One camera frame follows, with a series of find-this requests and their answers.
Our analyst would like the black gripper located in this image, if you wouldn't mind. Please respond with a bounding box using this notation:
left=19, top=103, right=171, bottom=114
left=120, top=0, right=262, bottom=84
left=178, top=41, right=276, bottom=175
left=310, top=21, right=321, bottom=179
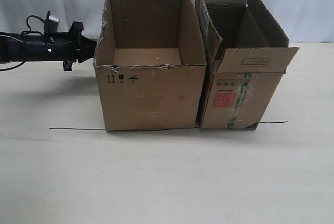
left=45, top=21, right=97, bottom=72

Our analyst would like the torn cardboard box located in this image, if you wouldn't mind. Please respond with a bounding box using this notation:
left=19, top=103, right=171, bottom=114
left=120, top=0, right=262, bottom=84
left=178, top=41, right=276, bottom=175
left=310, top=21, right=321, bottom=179
left=93, top=0, right=206, bottom=131

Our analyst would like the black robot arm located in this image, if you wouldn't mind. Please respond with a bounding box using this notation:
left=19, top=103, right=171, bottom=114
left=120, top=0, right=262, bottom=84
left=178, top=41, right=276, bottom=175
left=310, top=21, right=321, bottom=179
left=1, top=21, right=97, bottom=71

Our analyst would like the tall cardboard box with flaps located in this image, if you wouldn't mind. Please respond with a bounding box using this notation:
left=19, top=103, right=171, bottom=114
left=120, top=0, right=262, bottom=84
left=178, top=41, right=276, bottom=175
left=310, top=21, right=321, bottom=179
left=195, top=0, right=298, bottom=129

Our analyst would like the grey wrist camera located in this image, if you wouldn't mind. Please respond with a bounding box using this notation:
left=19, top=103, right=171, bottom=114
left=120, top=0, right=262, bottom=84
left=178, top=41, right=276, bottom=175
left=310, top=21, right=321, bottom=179
left=43, top=10, right=59, bottom=34

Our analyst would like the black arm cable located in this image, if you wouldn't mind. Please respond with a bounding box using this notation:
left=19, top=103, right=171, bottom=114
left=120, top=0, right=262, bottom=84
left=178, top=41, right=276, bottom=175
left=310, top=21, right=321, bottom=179
left=0, top=15, right=49, bottom=72

